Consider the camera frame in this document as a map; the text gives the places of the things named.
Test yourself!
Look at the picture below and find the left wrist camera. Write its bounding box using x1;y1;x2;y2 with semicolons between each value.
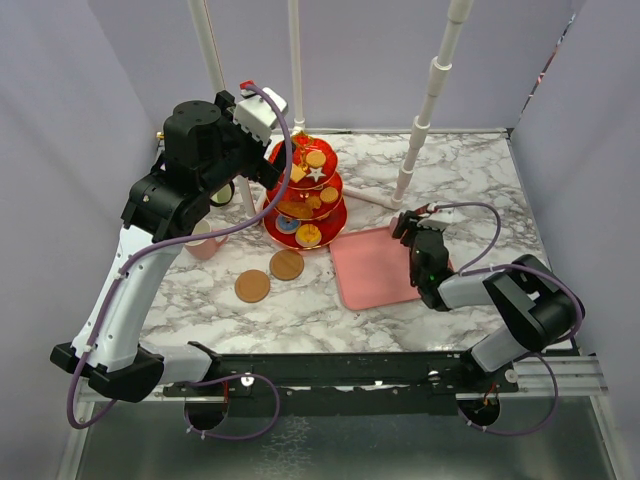
233;80;288;146

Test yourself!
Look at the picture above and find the white pvc pipe frame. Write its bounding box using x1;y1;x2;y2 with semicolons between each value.
188;1;473;210

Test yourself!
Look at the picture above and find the rectangular yellow biscuit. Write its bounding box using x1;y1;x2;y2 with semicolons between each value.
290;165;307;183

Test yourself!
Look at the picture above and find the swirl butter cookie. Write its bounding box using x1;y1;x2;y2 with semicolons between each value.
305;196;323;210

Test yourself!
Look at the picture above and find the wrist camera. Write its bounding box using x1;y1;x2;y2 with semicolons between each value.
233;80;288;146
421;204;456;231

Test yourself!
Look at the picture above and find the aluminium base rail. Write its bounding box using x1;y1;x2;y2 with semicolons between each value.
84;352;608;403

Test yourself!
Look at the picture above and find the red three-tier stand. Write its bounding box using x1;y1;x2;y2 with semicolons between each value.
263;132;347;250

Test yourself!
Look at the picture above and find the brown croissant bread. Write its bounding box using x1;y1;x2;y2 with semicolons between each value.
276;201;313;220

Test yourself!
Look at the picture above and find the yellow donut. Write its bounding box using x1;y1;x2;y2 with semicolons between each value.
295;224;322;248

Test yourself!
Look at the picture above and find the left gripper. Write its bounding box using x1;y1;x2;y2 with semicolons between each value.
201;92;295;196

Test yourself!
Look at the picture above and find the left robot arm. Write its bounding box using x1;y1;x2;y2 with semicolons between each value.
50;82;293;403

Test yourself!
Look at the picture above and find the lower wooden coaster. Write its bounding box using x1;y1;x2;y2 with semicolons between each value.
234;269;271;303

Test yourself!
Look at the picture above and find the green mug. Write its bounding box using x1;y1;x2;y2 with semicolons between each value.
210;182;235;208

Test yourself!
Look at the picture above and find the pink mug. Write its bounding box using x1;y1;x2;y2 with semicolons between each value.
184;219;229;261

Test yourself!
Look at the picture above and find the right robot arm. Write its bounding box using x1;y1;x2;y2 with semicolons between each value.
391;210;585;391

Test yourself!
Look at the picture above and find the upper wooden coaster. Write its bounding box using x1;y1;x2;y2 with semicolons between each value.
269;250;305;281

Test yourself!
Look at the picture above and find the wooden coaster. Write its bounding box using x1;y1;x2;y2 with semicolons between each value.
234;269;271;303
269;250;305;281

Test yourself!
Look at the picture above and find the star gingerbread cookie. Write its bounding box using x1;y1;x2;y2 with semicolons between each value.
306;167;326;182

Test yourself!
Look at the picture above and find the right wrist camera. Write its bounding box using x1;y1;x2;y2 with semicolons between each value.
421;204;456;231

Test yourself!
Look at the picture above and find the round biscuit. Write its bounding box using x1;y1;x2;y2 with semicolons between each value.
305;150;326;168
320;187;339;204

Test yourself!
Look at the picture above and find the blue frosted donut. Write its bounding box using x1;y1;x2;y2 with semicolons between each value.
275;214;301;235

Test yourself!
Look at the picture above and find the pink serving tray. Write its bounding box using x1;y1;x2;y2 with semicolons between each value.
329;227;419;311

